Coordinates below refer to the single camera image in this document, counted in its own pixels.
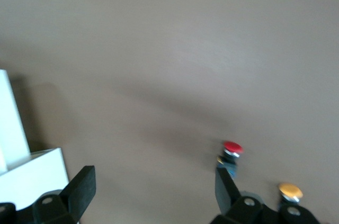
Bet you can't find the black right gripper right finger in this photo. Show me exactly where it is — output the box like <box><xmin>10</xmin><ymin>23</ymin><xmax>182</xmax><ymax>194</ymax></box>
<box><xmin>210</xmin><ymin>167</ymin><xmax>323</xmax><ymax>224</ymax></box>

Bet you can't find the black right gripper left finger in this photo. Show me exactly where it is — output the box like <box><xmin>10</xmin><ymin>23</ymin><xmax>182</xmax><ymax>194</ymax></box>
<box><xmin>0</xmin><ymin>165</ymin><xmax>96</xmax><ymax>224</ymax></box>

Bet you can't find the red push button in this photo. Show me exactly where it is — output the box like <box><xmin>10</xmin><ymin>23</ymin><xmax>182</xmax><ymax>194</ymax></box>
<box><xmin>216</xmin><ymin>140</ymin><xmax>244</xmax><ymax>180</ymax></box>

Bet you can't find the white drawer cabinet housing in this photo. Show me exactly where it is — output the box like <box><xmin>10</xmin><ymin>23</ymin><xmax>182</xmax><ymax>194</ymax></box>
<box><xmin>0</xmin><ymin>147</ymin><xmax>70</xmax><ymax>210</ymax></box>

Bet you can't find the yellow push button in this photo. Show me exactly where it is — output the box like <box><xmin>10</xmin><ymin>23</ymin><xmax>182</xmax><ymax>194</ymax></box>
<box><xmin>276</xmin><ymin>182</ymin><xmax>304</xmax><ymax>209</ymax></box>

